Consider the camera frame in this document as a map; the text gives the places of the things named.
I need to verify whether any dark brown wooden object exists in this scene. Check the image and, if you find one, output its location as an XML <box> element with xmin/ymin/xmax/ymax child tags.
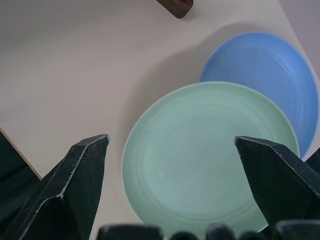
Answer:
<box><xmin>156</xmin><ymin>0</ymin><xmax>195</xmax><ymax>19</ymax></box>

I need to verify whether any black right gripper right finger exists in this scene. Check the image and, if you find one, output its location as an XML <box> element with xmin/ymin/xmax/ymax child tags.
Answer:
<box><xmin>234</xmin><ymin>135</ymin><xmax>320</xmax><ymax>228</ymax></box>

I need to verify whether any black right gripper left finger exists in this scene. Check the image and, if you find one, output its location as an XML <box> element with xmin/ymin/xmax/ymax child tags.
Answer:
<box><xmin>0</xmin><ymin>133</ymin><xmax>110</xmax><ymax>240</ymax></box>

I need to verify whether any blue plate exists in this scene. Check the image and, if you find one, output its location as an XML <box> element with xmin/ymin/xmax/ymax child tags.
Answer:
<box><xmin>198</xmin><ymin>31</ymin><xmax>320</xmax><ymax>160</ymax></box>

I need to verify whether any green plate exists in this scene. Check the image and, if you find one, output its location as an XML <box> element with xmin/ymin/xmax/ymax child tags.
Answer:
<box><xmin>120</xmin><ymin>81</ymin><xmax>301</xmax><ymax>238</ymax></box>

